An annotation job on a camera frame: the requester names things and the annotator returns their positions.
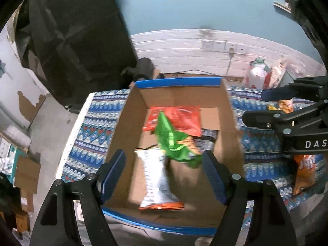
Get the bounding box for red white paper bag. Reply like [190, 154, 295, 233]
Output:
[243, 57, 271, 89]

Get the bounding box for green snack bag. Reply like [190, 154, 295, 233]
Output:
[154, 112, 202, 168]

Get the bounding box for red-orange snack bag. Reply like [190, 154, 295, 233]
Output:
[143, 106, 202, 137]

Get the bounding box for grey power cable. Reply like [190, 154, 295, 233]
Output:
[225, 48, 235, 77]

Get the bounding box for brown floor cardboard box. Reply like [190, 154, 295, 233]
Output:
[14, 154, 41, 213]

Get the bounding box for cardboard box blue tape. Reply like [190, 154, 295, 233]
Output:
[102, 77, 244, 236]

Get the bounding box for white wall socket strip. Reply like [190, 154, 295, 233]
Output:
[201, 39, 248, 55]

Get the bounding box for orange spicy chips bag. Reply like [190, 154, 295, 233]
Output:
[267, 99, 294, 114]

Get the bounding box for black hanging garment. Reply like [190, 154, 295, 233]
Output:
[15, 0, 137, 106]

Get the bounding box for orange black snack bag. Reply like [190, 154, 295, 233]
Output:
[293, 154, 316, 196]

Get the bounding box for blue patterned tablecloth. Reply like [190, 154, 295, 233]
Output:
[57, 78, 327, 236]

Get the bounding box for white orange snack bag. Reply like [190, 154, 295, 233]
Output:
[134, 146, 184, 211]

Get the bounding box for white red small carton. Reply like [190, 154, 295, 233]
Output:
[268, 58, 287, 88]

